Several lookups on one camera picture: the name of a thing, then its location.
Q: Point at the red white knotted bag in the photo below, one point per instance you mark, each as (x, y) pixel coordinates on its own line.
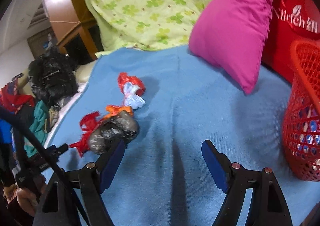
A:
(133, 89)

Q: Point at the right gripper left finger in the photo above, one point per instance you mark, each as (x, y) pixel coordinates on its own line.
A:
(62, 205)

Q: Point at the magenta pillow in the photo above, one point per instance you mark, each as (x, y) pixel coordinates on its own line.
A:
(231, 34)

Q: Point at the red paper shopping bag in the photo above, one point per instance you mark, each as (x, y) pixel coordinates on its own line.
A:
(291, 20)

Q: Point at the large black garbage bag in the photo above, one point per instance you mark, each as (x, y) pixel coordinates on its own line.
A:
(52, 76)

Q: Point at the red plastic mesh basket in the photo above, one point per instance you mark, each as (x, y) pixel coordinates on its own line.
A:
(300, 132)

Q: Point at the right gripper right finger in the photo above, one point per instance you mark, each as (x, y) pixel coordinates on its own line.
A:
(268, 205)

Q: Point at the red plastic bag scrap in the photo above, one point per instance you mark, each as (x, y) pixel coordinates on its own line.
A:
(87, 124)

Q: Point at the wooden bedside cabinet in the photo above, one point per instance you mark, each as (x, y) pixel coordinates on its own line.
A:
(73, 26)

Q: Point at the person left hand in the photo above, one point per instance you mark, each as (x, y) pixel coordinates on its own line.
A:
(25, 198)

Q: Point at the black plastic bag bundle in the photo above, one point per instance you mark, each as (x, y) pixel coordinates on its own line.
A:
(119, 127)

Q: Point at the light blue blanket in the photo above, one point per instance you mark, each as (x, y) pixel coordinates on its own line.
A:
(163, 179)

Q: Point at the orange plastic scrap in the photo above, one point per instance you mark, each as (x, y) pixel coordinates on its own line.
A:
(113, 110)

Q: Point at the green clover quilt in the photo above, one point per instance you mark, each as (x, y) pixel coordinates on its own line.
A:
(148, 25)

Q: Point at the pile of clothes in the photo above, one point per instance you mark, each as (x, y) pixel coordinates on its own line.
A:
(17, 98)

